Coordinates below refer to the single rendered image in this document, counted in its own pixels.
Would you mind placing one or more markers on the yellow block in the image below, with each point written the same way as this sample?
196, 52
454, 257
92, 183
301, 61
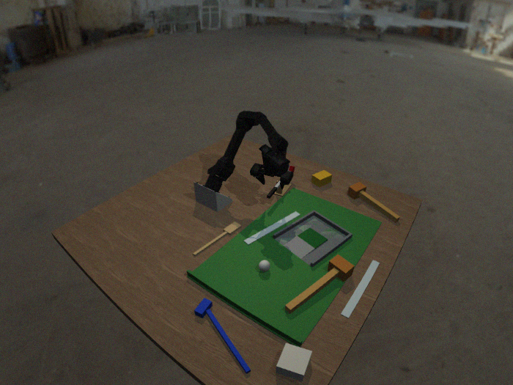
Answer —
321, 178

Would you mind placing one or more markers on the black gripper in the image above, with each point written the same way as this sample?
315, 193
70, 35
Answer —
258, 172

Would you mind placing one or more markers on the green flat mat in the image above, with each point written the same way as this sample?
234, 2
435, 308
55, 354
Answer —
234, 268

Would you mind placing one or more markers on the grey flat bar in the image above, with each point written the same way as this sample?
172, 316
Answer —
350, 306
270, 228

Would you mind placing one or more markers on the blue putter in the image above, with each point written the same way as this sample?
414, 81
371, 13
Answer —
203, 309

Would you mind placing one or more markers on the brown wooden mallet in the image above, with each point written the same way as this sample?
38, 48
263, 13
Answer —
358, 190
338, 267

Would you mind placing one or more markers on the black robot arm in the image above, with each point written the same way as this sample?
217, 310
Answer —
274, 157

